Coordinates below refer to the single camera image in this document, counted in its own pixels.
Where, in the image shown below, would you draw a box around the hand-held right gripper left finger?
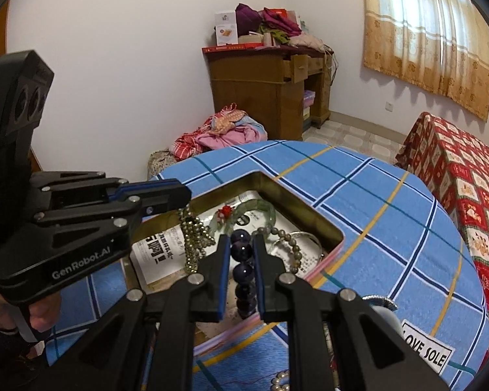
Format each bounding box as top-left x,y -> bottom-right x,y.
47,234 -> 233,391

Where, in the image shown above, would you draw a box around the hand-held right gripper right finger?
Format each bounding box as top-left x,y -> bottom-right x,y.
250,234 -> 449,391

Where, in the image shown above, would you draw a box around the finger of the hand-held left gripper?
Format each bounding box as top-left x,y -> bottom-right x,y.
28,170 -> 191,209
35,194 -> 191,250

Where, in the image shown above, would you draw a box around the dark purple bead bracelet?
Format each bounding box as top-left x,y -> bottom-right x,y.
230,230 -> 257,320

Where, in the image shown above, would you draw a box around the golden pearl bead strand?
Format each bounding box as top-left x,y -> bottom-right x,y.
178,207 -> 213,274

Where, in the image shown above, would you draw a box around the grey-green bead bracelet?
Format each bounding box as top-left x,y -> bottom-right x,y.
253,226 -> 304,271

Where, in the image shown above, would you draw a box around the silver bangle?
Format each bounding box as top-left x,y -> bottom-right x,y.
275,231 -> 324,265

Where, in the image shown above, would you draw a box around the green jade bracelet red flower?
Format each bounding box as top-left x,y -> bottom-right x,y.
212,199 -> 278,229

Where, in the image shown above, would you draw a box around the rectangular metal tin box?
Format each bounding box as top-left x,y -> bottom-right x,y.
122,171 -> 346,361

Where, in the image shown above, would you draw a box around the person's left hand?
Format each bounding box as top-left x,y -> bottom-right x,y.
26,292 -> 63,332

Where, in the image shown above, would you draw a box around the floral cloth bundle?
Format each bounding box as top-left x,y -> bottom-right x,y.
147,149 -> 188,180

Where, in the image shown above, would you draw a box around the printed paper leaflet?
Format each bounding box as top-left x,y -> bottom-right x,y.
130,191 -> 327,286

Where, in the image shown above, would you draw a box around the heap of pink clothes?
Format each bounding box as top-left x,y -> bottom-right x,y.
173,104 -> 269,159

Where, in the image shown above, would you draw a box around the wooden desk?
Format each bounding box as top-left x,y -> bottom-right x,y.
206,47 -> 334,141

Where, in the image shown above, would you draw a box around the pale jade bangle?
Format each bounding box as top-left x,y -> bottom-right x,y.
373,305 -> 404,340

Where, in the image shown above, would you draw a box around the blue checked tablecloth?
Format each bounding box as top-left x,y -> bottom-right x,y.
45,140 -> 489,391

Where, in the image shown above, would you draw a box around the flat red box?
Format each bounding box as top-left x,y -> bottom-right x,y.
201,44 -> 265,53

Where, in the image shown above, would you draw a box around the plastic storage box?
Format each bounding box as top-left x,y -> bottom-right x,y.
302,90 -> 315,121

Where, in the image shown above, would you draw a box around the white upright carton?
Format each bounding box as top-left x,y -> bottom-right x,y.
215,11 -> 239,46

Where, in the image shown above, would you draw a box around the white cloth label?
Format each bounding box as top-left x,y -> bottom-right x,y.
401,321 -> 456,369

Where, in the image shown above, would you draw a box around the purple cloth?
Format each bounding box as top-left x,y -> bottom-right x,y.
235,3 -> 263,33

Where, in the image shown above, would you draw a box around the green cloth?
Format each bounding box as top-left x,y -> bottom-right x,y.
258,24 -> 290,45

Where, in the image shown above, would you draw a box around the magenta cloth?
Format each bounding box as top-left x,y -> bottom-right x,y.
261,8 -> 302,36

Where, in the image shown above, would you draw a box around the pink-beige cloth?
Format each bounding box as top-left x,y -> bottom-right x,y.
289,35 -> 324,50

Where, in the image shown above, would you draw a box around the red printed bedsheet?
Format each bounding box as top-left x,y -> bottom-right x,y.
394,112 -> 489,330

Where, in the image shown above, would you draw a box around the beige patterned window curtain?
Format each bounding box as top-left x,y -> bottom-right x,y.
362,0 -> 489,122

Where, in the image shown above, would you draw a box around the white pearl bracelet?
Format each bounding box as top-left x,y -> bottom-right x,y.
270,370 -> 291,391

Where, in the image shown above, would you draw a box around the dark cables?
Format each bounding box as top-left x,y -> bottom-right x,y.
326,45 -> 339,82

